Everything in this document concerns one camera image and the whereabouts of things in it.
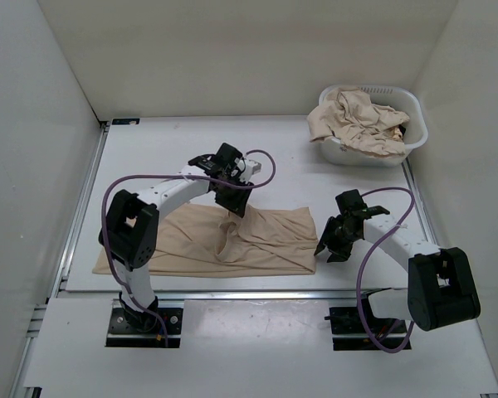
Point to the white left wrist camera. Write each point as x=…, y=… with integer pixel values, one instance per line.
x=249, y=167

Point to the beige trousers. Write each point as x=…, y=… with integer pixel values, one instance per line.
x=211, y=242

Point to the white laundry basket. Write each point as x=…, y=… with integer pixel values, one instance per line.
x=415, y=132

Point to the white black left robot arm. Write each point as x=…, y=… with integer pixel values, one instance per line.
x=131, y=220

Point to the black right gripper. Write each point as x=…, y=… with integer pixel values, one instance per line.
x=332, y=223

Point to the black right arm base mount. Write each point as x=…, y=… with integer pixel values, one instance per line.
x=348, y=334

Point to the aluminium left side rail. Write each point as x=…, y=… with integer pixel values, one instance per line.
x=59, y=267

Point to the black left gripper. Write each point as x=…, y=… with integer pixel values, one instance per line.
x=237, y=204

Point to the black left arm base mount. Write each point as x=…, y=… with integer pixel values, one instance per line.
x=145, y=331

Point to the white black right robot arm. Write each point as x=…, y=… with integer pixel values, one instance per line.
x=441, y=290

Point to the aluminium table edge rail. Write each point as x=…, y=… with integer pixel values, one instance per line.
x=182, y=295

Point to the beige clothes pile in basket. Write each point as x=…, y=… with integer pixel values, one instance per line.
x=348, y=114

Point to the black corner label sticker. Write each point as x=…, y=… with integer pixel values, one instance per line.
x=125, y=121

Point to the aluminium right side rail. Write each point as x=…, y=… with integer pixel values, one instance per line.
x=420, y=205

